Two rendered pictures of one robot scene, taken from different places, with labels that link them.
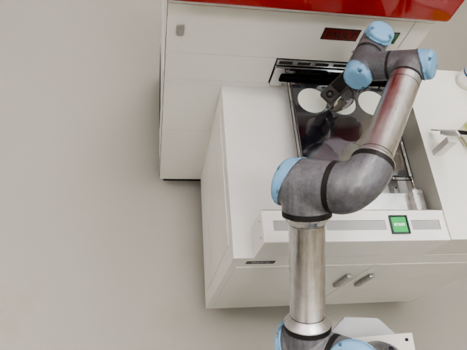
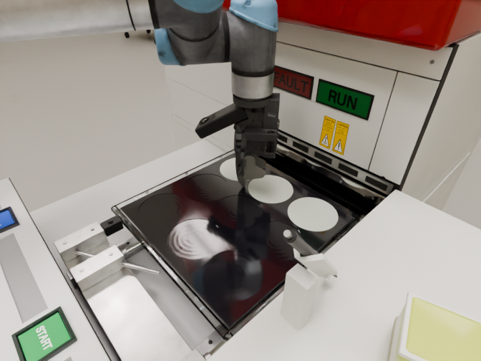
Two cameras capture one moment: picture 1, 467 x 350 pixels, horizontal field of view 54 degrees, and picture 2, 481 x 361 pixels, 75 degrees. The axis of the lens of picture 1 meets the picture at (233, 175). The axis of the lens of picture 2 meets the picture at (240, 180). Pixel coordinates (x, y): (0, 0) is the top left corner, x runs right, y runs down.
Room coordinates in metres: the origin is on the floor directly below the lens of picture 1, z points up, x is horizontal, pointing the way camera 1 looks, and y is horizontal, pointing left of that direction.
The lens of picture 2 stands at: (0.80, -0.75, 1.34)
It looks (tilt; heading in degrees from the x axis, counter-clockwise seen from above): 37 degrees down; 69
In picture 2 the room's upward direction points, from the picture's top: straight up
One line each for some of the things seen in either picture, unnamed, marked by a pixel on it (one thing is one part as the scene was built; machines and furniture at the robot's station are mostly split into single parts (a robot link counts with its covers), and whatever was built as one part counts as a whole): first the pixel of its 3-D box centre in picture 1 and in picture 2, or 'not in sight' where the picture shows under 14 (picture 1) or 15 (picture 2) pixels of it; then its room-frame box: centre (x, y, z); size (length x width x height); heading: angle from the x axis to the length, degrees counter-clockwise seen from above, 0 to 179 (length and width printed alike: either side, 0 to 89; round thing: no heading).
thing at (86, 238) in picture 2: not in sight; (81, 241); (0.67, -0.27, 0.89); 0.08 x 0.03 x 0.03; 21
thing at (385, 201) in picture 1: (364, 206); (123, 307); (0.73, -0.42, 0.87); 0.36 x 0.08 x 0.03; 111
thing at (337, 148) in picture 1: (347, 128); (237, 212); (0.97, -0.31, 0.90); 0.34 x 0.34 x 0.01; 21
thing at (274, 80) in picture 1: (333, 78); (296, 170); (1.16, -0.22, 0.89); 0.44 x 0.02 x 0.10; 111
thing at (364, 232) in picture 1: (348, 233); (36, 301); (0.61, -0.38, 0.89); 0.55 x 0.09 x 0.14; 111
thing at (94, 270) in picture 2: not in sight; (99, 266); (0.70, -0.35, 0.89); 0.08 x 0.03 x 0.03; 21
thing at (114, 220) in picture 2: not in sight; (112, 225); (0.73, -0.25, 0.90); 0.04 x 0.02 x 0.03; 21
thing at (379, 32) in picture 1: (373, 44); (251, 35); (1.02, -0.24, 1.22); 0.09 x 0.08 x 0.11; 170
